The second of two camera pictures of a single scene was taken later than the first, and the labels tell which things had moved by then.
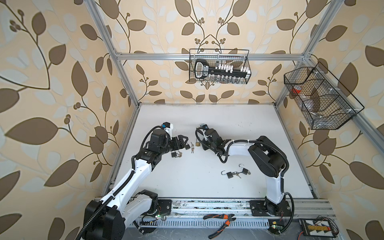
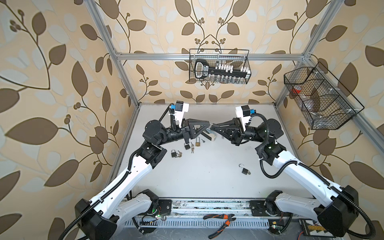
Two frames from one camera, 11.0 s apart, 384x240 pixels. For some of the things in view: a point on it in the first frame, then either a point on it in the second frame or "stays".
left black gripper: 181,144 to 188,132
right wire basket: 326,104 stays
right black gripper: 204,143 to 235,132
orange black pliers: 228,217 stays
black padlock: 229,174 to 209,126
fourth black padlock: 245,171 stays
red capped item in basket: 297,89 stays
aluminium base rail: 190,208 stays
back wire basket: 221,66 stays
